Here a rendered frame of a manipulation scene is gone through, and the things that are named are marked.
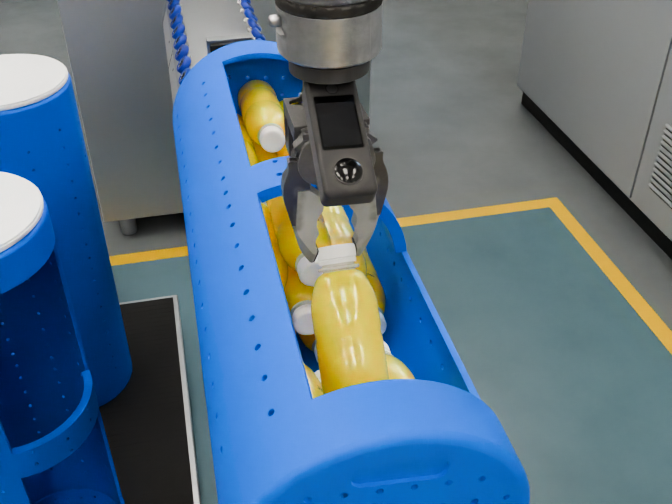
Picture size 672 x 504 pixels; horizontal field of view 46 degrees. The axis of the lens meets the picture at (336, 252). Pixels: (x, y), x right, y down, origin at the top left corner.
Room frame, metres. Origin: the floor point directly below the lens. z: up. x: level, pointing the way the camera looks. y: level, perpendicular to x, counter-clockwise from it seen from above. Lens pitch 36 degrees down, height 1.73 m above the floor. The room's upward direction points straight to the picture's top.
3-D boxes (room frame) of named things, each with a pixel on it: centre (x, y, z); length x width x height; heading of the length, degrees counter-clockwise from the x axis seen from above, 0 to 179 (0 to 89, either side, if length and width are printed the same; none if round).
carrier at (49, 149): (1.55, 0.71, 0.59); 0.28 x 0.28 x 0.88
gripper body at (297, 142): (0.66, 0.01, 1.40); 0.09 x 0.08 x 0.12; 13
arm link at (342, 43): (0.65, 0.01, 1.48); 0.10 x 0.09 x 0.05; 103
